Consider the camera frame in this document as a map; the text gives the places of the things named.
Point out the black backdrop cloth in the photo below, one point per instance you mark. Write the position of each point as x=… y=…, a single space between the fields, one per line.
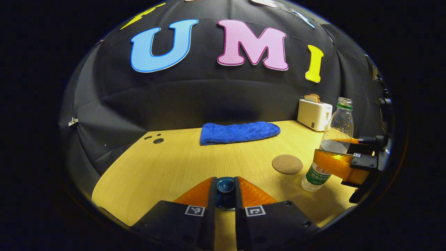
x=209 y=94

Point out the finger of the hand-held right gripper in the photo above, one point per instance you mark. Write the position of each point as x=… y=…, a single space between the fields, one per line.
x=367 y=141
x=334 y=164

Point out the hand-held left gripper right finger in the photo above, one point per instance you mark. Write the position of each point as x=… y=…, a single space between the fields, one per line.
x=240 y=216

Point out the black tripod stand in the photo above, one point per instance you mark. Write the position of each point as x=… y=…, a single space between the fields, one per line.
x=385 y=104

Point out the clear plastic water bottle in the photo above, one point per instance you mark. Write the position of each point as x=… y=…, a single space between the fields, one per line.
x=339 y=129

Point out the silver metal clip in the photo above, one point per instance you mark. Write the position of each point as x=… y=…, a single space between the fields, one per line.
x=73 y=121

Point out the white toaster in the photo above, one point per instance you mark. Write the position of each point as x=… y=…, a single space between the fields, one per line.
x=313 y=115

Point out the blue towel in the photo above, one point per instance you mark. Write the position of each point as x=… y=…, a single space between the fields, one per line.
x=238 y=132

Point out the toast slices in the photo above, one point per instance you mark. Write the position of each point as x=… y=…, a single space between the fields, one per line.
x=312 y=98

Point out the round cork coaster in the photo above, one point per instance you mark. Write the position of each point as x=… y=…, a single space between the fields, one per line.
x=287 y=164

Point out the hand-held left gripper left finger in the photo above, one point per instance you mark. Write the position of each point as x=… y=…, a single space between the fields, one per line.
x=208 y=216

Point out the dark teal teacup lid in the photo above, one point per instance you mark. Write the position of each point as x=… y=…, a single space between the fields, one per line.
x=225 y=186

